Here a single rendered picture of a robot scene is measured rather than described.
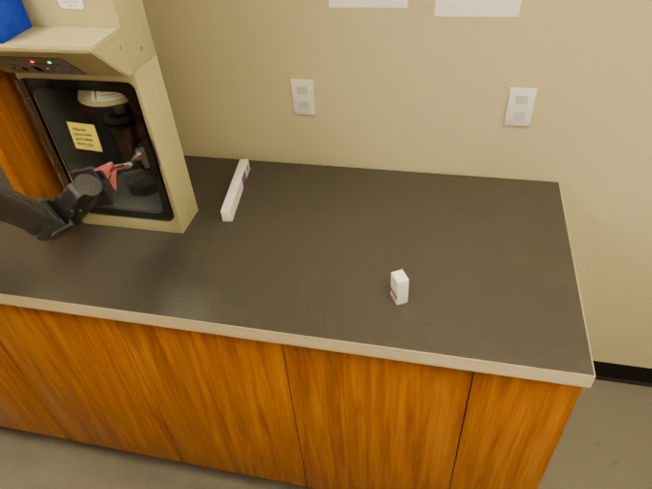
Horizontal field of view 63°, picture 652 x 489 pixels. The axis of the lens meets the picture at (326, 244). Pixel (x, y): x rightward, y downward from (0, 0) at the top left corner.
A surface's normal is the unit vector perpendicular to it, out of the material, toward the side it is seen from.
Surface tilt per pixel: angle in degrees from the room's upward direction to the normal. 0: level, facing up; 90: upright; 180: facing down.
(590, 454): 0
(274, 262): 0
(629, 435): 0
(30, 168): 90
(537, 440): 90
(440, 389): 90
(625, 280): 90
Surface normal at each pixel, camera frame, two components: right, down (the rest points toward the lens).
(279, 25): -0.22, 0.65
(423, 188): -0.06, -0.75
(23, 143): 0.97, 0.10
